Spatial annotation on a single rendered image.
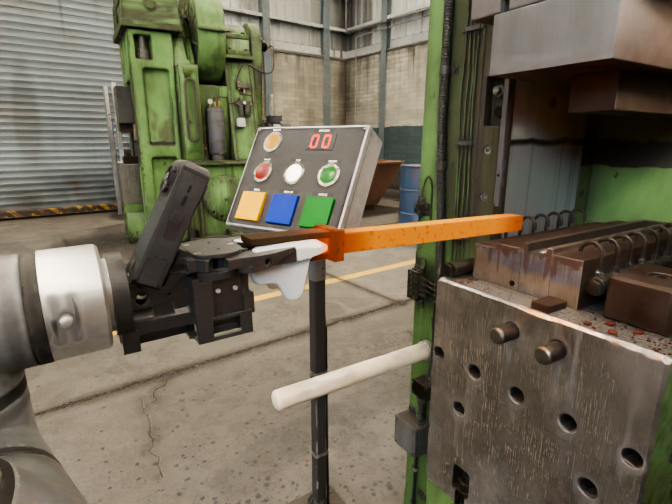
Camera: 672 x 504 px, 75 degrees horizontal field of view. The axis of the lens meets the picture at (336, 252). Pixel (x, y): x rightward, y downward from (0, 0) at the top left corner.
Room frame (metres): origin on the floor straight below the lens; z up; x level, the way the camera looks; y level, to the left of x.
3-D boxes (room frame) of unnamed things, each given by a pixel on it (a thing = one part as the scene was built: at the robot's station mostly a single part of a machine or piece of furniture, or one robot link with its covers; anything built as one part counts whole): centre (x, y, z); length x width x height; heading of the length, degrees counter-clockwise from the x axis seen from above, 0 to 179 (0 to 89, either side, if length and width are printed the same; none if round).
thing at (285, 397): (0.95, -0.05, 0.62); 0.44 x 0.05 x 0.05; 122
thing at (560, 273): (0.82, -0.49, 0.96); 0.42 x 0.20 x 0.09; 122
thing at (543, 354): (0.57, -0.31, 0.87); 0.04 x 0.03 x 0.03; 122
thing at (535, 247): (0.80, -0.50, 0.99); 0.42 x 0.05 x 0.01; 122
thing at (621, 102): (0.82, -0.54, 1.24); 0.30 x 0.07 x 0.06; 122
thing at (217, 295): (0.39, 0.14, 1.03); 0.12 x 0.08 x 0.09; 122
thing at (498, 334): (0.63, -0.26, 0.87); 0.04 x 0.03 x 0.03; 122
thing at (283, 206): (1.03, 0.13, 1.01); 0.07 x 0.05 x 0.07; 57
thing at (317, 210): (0.97, 0.04, 1.01); 0.07 x 0.05 x 0.07; 57
